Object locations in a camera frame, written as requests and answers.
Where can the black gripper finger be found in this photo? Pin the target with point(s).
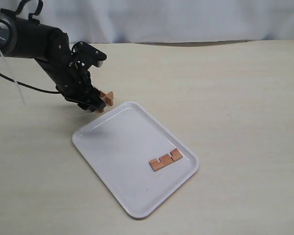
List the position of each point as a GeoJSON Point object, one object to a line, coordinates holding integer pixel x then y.
{"type": "Point", "coordinates": [95, 104]}

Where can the white plastic tray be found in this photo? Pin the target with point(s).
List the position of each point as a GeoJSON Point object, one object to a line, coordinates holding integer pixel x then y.
{"type": "Point", "coordinates": [119, 145]}

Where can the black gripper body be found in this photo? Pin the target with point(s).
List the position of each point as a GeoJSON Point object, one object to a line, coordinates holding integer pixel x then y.
{"type": "Point", "coordinates": [75, 86]}

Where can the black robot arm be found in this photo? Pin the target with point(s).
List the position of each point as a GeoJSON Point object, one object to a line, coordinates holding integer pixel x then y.
{"type": "Point", "coordinates": [49, 47]}

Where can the white backdrop curtain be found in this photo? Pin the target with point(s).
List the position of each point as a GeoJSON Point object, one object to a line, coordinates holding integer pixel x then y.
{"type": "Point", "coordinates": [171, 21]}

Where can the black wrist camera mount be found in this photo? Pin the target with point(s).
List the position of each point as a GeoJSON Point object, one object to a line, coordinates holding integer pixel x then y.
{"type": "Point", "coordinates": [87, 55]}

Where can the white zip tie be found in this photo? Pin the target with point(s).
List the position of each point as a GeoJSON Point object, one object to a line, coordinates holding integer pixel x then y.
{"type": "Point", "coordinates": [11, 72]}

